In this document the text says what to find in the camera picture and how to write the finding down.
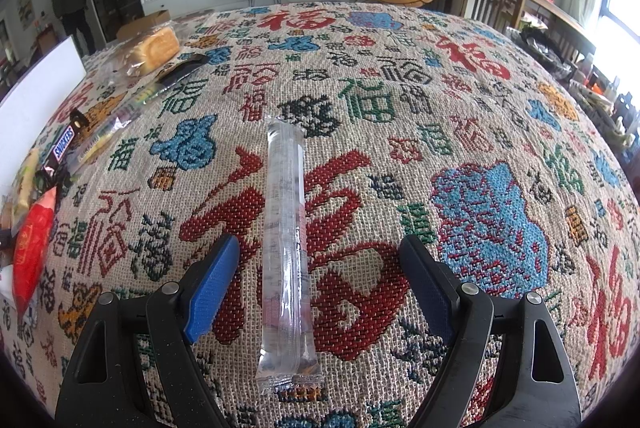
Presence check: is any Snickers chocolate bar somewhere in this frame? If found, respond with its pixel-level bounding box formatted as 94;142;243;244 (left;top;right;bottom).
34;108;89;194

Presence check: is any clear brown biscuit stick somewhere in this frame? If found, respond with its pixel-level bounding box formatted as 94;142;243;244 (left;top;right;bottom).
256;118;322;390

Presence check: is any red snack packet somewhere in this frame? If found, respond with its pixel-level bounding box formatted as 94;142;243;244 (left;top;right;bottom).
13;187;56;317

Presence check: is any patterned woven tablecloth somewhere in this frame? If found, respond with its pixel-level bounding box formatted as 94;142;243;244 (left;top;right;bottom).
1;3;639;427

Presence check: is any long clear black-end snack pack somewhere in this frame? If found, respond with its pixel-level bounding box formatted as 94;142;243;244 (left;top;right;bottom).
66;54;208;174

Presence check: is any brown cardboard box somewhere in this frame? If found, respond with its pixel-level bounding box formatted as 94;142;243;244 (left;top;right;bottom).
116;10;170;41

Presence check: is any person in dark clothes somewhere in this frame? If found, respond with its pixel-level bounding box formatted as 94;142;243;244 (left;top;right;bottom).
51;0;96;55

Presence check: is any white cardboard box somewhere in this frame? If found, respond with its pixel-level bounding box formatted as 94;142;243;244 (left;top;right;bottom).
0;38;86;195

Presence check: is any bread loaf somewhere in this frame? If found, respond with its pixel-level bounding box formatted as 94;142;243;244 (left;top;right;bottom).
110;20;181;78

